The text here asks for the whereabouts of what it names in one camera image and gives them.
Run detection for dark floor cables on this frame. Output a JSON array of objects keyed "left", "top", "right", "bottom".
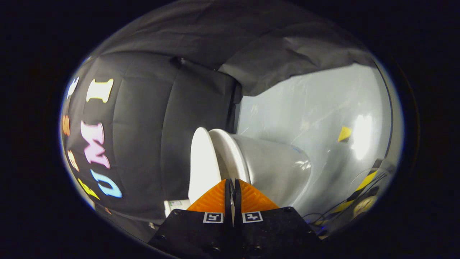
[{"left": 303, "top": 212, "right": 336, "bottom": 231}]

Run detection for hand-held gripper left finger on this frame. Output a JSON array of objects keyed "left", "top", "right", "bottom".
[{"left": 147, "top": 179, "right": 234, "bottom": 259}]

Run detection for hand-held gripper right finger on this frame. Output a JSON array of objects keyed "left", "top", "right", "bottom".
[{"left": 234, "top": 179, "right": 323, "bottom": 259}]

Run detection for white toilet seat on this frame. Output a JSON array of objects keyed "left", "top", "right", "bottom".
[{"left": 208, "top": 129, "right": 251, "bottom": 184}]

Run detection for black backdrop cloth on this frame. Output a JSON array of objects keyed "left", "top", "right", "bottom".
[{"left": 60, "top": 0, "right": 376, "bottom": 242}]

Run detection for yellow black striped tape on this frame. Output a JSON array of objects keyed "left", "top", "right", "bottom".
[{"left": 323, "top": 170, "right": 380, "bottom": 222}]

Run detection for white paper box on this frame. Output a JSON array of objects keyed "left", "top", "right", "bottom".
[{"left": 164, "top": 199, "right": 192, "bottom": 217}]

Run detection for yellow floor tape piece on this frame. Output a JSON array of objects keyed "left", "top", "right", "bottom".
[{"left": 337, "top": 126, "right": 353, "bottom": 143}]

